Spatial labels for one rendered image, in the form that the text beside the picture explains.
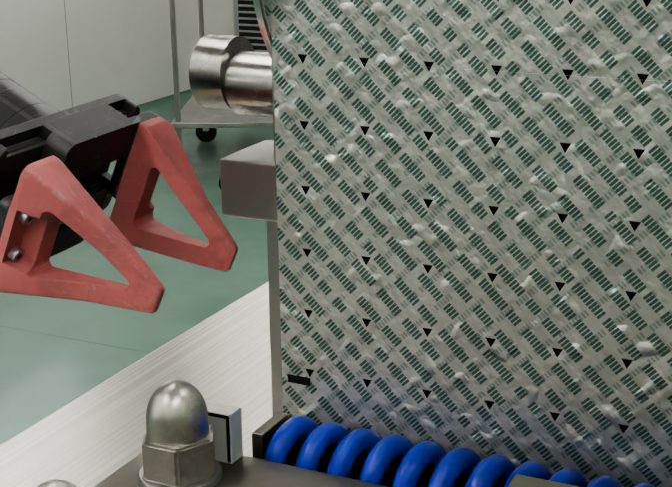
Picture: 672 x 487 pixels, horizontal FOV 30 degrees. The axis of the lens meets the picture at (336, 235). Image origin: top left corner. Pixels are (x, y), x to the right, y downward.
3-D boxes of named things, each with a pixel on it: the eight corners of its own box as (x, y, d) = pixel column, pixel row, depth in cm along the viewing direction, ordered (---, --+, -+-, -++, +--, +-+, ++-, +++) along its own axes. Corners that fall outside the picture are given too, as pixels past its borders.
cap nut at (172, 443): (168, 451, 57) (162, 359, 56) (237, 466, 56) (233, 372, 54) (121, 486, 54) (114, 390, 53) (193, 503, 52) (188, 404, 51)
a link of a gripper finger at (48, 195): (107, 378, 55) (-46, 263, 58) (200, 321, 61) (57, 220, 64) (151, 256, 52) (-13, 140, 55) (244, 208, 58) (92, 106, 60)
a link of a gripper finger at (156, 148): (151, 351, 58) (3, 243, 60) (236, 299, 64) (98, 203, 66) (195, 233, 55) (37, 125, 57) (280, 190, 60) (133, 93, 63)
